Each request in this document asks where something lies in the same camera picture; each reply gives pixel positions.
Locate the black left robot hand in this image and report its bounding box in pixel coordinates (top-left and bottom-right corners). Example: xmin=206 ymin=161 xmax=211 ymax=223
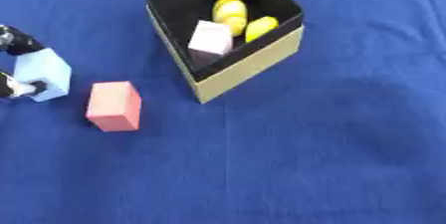
xmin=0 ymin=24 xmax=51 ymax=100

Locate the light blue hexagonal block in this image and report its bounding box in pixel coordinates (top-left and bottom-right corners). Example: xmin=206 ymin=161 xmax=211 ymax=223
xmin=12 ymin=47 xmax=74 ymax=104

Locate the tan cardboard box black inside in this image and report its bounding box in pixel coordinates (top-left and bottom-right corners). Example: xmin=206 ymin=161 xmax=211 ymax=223
xmin=142 ymin=0 xmax=307 ymax=105

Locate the pink rectangular block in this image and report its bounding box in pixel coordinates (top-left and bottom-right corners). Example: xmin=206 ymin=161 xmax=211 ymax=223
xmin=84 ymin=81 xmax=145 ymax=132

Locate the pale pink cube block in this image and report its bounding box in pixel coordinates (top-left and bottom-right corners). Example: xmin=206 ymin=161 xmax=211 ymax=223
xmin=186 ymin=19 xmax=236 ymax=57

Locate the orange yellow toy fruit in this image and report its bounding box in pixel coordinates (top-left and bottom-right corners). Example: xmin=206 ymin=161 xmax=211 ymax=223
xmin=210 ymin=0 xmax=250 ymax=38

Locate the yellow toy lemon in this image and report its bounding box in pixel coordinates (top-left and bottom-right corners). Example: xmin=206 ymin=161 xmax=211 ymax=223
xmin=244 ymin=15 xmax=281 ymax=44

